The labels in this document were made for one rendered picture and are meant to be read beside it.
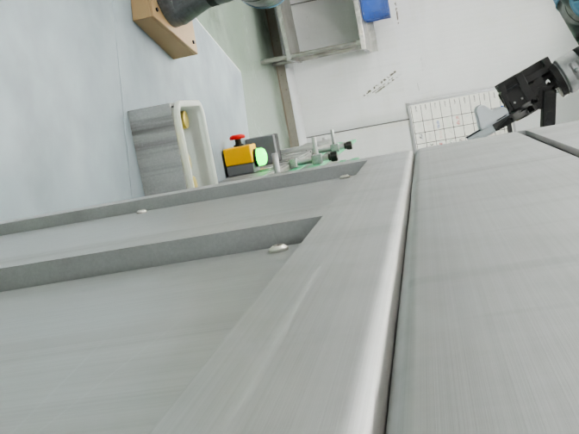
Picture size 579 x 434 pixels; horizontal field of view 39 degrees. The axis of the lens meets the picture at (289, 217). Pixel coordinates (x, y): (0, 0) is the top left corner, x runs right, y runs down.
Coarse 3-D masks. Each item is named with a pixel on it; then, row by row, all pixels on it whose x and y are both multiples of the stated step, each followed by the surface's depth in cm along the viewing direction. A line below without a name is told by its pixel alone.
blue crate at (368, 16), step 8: (360, 0) 676; (368, 0) 675; (376, 0) 674; (384, 0) 672; (368, 8) 676; (376, 8) 675; (384, 8) 674; (368, 16) 676; (376, 16) 676; (384, 16) 677
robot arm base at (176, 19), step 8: (160, 0) 158; (168, 0) 158; (176, 0) 159; (184, 0) 159; (192, 0) 159; (200, 0) 160; (208, 0) 160; (160, 8) 159; (168, 8) 159; (176, 8) 159; (184, 8) 160; (192, 8) 161; (200, 8) 162; (208, 8) 163; (168, 16) 160; (176, 16) 161; (184, 16) 162; (192, 16) 163; (176, 24) 163; (184, 24) 165
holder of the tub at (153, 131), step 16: (128, 112) 145; (144, 112) 144; (160, 112) 144; (144, 128) 145; (160, 128) 144; (144, 144) 145; (160, 144) 145; (176, 144) 144; (144, 160) 145; (160, 160) 145; (176, 160) 145; (144, 176) 146; (160, 176) 145; (176, 176) 145; (144, 192) 146; (160, 192) 146
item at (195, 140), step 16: (176, 112) 143; (192, 112) 159; (176, 128) 144; (192, 128) 159; (192, 144) 160; (208, 144) 160; (192, 160) 160; (208, 160) 160; (192, 176) 161; (208, 176) 160
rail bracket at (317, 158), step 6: (312, 138) 220; (312, 156) 220; (318, 156) 220; (324, 156) 220; (330, 156) 220; (336, 156) 219; (294, 162) 221; (300, 162) 221; (306, 162) 221; (312, 162) 221; (318, 162) 220
